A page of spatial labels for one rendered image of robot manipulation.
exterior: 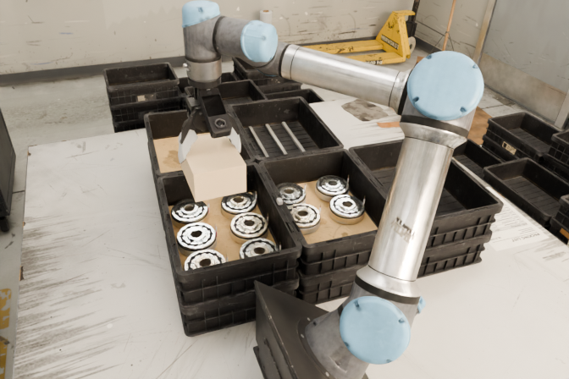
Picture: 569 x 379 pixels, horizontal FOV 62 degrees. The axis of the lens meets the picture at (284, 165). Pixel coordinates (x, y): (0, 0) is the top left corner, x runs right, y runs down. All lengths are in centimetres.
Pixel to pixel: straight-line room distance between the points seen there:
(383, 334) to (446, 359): 49
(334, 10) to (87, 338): 425
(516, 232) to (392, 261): 96
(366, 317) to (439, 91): 39
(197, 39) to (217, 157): 27
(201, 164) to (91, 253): 58
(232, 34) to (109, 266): 82
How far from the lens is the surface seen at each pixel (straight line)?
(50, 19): 443
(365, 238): 120
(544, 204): 255
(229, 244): 129
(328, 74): 99
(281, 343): 95
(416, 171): 81
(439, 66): 81
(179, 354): 124
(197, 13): 96
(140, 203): 168
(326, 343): 100
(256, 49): 92
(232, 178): 107
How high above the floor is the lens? 171
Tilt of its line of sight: 34 degrees down
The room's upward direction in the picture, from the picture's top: 3 degrees clockwise
